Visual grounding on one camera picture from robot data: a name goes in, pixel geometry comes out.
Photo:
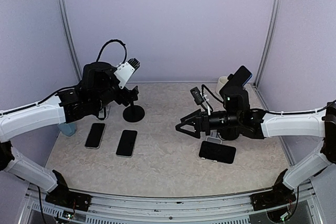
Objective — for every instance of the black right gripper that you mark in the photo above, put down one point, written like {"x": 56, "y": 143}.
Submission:
{"x": 205, "y": 124}

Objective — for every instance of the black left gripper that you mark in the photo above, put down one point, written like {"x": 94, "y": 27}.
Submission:
{"x": 125, "y": 98}

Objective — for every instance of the black phone landscape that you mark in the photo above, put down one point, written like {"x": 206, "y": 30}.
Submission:
{"x": 227, "y": 153}

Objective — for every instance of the black round base phone stand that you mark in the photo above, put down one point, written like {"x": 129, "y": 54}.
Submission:
{"x": 133, "y": 113}

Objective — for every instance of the black phone clear case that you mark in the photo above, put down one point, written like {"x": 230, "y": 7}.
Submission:
{"x": 95, "y": 136}

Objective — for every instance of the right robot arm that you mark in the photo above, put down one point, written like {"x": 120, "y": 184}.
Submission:
{"x": 316, "y": 126}

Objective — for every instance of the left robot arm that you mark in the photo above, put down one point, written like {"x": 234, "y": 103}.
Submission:
{"x": 58, "y": 108}

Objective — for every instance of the white phone stand right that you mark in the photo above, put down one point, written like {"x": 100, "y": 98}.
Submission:
{"x": 212, "y": 138}

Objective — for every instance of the white folding phone stand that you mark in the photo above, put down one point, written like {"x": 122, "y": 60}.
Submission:
{"x": 104, "y": 113}

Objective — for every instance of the black phone blue edge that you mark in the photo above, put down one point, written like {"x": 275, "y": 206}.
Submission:
{"x": 240, "y": 77}

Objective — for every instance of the white cup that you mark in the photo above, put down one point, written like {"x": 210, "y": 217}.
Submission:
{"x": 220, "y": 83}

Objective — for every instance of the light blue cup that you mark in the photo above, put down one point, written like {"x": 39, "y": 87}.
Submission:
{"x": 67, "y": 129}

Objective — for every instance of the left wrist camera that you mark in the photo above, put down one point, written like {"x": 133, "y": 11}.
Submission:
{"x": 125, "y": 71}

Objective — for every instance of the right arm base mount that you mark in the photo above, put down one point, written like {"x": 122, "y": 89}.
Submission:
{"x": 277, "y": 196}

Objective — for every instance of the left aluminium frame post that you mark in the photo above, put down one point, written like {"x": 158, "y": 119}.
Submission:
{"x": 69, "y": 39}

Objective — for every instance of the aluminium frame post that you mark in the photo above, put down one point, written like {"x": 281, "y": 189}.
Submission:
{"x": 268, "y": 41}
{"x": 69, "y": 39}

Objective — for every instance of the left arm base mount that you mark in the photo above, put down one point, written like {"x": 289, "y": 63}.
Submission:
{"x": 69, "y": 199}

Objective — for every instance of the front aluminium rail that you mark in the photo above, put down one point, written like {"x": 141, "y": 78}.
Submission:
{"x": 106, "y": 208}

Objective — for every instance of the right aluminium frame post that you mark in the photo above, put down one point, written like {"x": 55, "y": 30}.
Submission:
{"x": 268, "y": 41}

